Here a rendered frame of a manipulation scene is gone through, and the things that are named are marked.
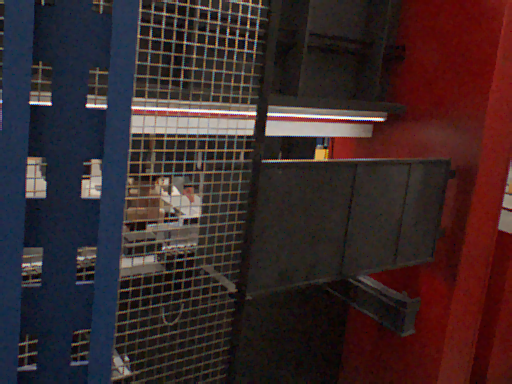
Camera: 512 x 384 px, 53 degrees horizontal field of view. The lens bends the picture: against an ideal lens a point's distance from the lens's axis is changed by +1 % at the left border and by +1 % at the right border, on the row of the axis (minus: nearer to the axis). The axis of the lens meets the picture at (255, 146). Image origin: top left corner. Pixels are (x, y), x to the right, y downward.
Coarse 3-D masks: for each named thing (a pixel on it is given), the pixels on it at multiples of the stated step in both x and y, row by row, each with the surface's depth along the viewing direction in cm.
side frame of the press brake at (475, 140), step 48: (432, 0) 220; (480, 0) 202; (432, 48) 220; (480, 48) 202; (432, 96) 220; (480, 96) 202; (336, 144) 268; (384, 144) 241; (432, 144) 220; (480, 144) 202; (480, 192) 209; (480, 240) 216; (432, 288) 220; (480, 288) 224; (384, 336) 241; (432, 336) 220
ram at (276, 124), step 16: (0, 112) 153; (160, 112) 182; (176, 112) 186; (192, 112) 190; (208, 112) 194; (224, 112) 198; (144, 128) 180; (160, 128) 184; (240, 128) 203; (272, 128) 212; (288, 128) 217; (304, 128) 222; (320, 128) 228; (336, 128) 233; (352, 128) 239; (368, 128) 245
